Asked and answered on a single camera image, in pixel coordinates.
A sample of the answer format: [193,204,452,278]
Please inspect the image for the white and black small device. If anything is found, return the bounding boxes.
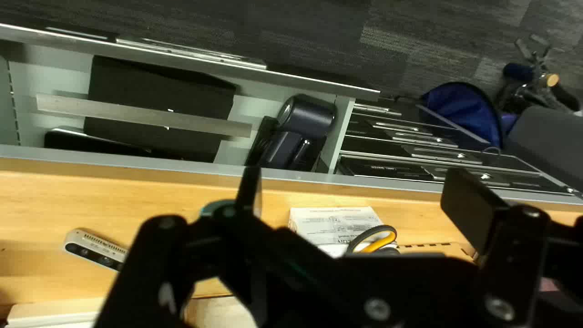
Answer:
[62,226,133,271]

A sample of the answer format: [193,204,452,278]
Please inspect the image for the blue backpack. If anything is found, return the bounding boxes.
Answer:
[417,80,518,151]

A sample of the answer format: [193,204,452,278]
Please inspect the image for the black cabinet with drawer fronts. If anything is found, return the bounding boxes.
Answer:
[335,98,583,205]

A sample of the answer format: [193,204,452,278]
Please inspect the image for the white printed paper pad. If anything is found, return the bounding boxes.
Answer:
[288,205,385,257]

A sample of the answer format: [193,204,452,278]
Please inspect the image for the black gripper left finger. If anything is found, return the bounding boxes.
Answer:
[97,162,288,328]

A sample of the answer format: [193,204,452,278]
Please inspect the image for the small teal blue block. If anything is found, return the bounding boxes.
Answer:
[199,198,241,220]

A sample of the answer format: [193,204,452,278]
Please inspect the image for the open grey cabinet drawer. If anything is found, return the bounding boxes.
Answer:
[0,21,383,178]

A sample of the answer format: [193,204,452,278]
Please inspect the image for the black flat box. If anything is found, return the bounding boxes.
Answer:
[88,54,239,120]
[42,116,226,164]

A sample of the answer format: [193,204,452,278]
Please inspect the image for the black tool with yellow part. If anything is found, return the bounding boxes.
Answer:
[494,38,581,114]

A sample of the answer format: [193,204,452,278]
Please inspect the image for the grey plastic bin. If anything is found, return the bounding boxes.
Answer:
[503,105,583,189]

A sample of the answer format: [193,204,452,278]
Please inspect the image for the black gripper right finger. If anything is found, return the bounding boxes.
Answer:
[439,165,552,328]

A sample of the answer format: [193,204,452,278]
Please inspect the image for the dark blue handheld device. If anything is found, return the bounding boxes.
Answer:
[244,93,339,173]

